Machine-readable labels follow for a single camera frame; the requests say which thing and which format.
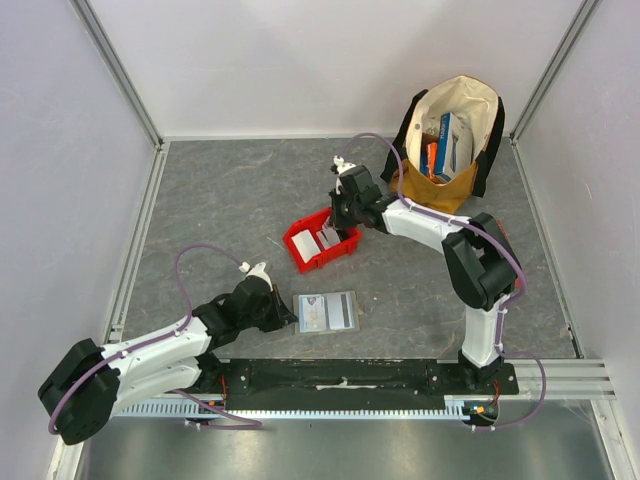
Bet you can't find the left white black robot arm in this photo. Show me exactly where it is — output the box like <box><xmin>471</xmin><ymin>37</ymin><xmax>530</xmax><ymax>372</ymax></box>
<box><xmin>38</xmin><ymin>275</ymin><xmax>297</xmax><ymax>445</ymax></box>

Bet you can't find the orange box in bag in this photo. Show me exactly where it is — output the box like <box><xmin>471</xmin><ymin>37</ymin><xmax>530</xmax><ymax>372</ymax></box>
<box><xmin>419</xmin><ymin>142</ymin><xmax>438</xmax><ymax>180</ymax></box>

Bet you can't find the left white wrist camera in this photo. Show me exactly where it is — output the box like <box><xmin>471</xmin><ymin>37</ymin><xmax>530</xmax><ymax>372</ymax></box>
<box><xmin>238</xmin><ymin>262</ymin><xmax>272</xmax><ymax>285</ymax></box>

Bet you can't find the blue box in bag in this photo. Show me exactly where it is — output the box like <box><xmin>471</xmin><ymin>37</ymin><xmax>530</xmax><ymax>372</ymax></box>
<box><xmin>435</xmin><ymin>112</ymin><xmax>464</xmax><ymax>183</ymax></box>

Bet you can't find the red plastic bin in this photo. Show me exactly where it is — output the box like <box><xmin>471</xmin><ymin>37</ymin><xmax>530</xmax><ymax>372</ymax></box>
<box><xmin>283</xmin><ymin>208</ymin><xmax>362</xmax><ymax>274</ymax></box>

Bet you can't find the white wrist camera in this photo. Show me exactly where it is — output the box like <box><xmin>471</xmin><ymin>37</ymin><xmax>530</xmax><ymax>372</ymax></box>
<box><xmin>331</xmin><ymin>155</ymin><xmax>356</xmax><ymax>195</ymax></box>
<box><xmin>238</xmin><ymin>262</ymin><xmax>272</xmax><ymax>285</ymax></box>

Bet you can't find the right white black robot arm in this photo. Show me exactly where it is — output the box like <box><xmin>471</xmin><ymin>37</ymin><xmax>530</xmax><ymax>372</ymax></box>
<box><xmin>328</xmin><ymin>161</ymin><xmax>521</xmax><ymax>394</ymax></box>

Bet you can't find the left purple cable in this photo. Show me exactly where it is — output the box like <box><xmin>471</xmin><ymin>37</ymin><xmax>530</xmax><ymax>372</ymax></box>
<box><xmin>46</xmin><ymin>243</ymin><xmax>251</xmax><ymax>435</ymax></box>

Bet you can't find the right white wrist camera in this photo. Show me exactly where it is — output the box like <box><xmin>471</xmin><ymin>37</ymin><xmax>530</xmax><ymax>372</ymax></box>
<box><xmin>331</xmin><ymin>155</ymin><xmax>356</xmax><ymax>195</ymax></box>

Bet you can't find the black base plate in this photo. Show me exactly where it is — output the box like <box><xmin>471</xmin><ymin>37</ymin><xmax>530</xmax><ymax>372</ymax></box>
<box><xmin>188</xmin><ymin>359</ymin><xmax>519</xmax><ymax>409</ymax></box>

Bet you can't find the red grey flat box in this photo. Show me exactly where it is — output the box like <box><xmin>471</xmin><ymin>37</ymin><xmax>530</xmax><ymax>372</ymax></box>
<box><xmin>496</xmin><ymin>220</ymin><xmax>511</xmax><ymax>248</ymax></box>

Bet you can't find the grey card holder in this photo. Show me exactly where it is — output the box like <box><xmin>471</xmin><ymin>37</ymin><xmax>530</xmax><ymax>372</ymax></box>
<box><xmin>293</xmin><ymin>291</ymin><xmax>361</xmax><ymax>335</ymax></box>

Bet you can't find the blue slotted cable duct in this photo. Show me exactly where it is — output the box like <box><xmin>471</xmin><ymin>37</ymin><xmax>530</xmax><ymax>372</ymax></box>
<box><xmin>117</xmin><ymin>397</ymin><xmax>488</xmax><ymax>421</ymax></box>

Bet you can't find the yellow canvas tote bag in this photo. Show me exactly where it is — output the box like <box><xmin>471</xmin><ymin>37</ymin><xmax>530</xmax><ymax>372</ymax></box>
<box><xmin>381</xmin><ymin>75</ymin><xmax>505</xmax><ymax>214</ymax></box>

